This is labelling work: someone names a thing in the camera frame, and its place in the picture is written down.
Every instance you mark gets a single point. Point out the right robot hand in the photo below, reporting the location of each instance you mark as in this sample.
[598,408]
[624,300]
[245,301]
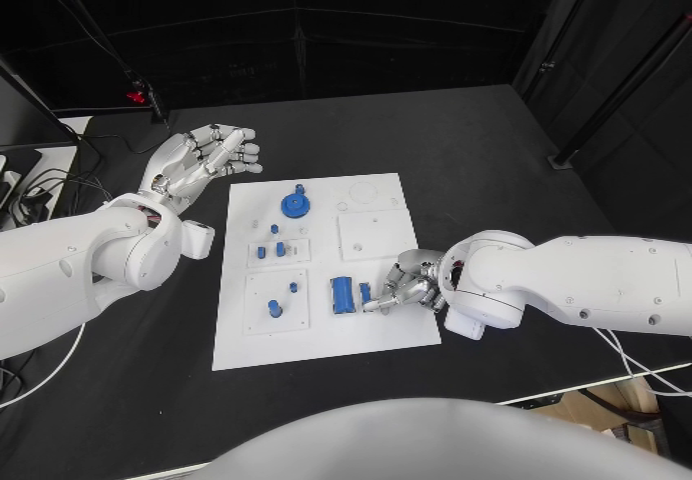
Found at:
[415,283]

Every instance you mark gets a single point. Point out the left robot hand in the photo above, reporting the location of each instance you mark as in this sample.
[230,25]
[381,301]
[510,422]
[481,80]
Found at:
[190,161]

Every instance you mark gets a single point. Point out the blue block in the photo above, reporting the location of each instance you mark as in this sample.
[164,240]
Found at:
[366,292]

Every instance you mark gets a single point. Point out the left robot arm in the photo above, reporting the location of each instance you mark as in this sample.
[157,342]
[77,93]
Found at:
[60,258]

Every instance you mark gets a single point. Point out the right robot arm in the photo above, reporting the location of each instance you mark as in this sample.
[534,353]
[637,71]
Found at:
[585,281]

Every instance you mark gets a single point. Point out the white task board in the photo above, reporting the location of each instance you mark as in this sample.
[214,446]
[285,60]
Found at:
[320,270]

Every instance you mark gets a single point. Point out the large blue cylinder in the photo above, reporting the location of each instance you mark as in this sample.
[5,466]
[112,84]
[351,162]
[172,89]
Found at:
[343,294]

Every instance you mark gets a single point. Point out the red clamp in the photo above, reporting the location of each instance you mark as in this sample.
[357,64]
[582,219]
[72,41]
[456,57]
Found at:
[135,96]

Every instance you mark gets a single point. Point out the blue gear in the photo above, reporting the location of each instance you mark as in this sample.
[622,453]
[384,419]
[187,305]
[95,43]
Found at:
[296,204]

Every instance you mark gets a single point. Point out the blue round peg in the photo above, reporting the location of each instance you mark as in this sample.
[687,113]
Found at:
[275,308]

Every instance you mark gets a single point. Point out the black stand pole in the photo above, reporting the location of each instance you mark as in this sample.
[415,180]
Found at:
[119,63]
[622,97]

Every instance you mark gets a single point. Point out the white desk with equipment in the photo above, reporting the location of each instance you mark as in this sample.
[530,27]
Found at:
[33,176]

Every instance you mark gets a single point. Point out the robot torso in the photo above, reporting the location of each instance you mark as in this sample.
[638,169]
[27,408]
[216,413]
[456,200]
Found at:
[443,442]

